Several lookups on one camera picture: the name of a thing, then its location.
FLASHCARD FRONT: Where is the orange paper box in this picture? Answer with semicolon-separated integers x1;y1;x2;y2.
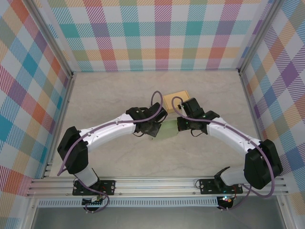
163;90;191;114

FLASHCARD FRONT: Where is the green paper box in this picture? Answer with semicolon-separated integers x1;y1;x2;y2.
152;120;179;140

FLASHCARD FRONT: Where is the small right circuit board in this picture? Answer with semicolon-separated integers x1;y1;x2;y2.
219;195;234;205

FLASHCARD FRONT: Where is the grey metal panel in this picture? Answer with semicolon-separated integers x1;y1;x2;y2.
30;206;286;229

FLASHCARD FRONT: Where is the aluminium side floor rail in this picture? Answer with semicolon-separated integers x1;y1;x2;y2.
40;73;77;179
238;69;267;146

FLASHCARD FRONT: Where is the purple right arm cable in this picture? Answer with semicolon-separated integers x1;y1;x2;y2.
171;96;276;212

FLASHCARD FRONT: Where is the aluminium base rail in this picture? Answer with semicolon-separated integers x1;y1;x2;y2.
26;175;289;198

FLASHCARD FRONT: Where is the aluminium front post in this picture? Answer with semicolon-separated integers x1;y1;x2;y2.
277;195;298;229
21;197;40;229

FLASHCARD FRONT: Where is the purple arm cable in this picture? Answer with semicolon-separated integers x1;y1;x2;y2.
57;90;165;214
171;96;276;212

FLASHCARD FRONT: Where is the small left circuit board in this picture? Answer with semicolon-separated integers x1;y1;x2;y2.
82;197;105;206

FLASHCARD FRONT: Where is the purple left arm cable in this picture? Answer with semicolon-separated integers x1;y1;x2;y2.
57;90;165;214

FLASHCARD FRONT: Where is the aluminium frame post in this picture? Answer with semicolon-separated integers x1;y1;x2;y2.
238;0;285;76
28;0;76;79

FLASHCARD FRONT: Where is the perforated grey cable tray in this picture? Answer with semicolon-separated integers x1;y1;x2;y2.
38;197;219;208

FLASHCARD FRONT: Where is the small circuit board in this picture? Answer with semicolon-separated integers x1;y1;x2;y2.
219;195;234;205
82;197;105;206

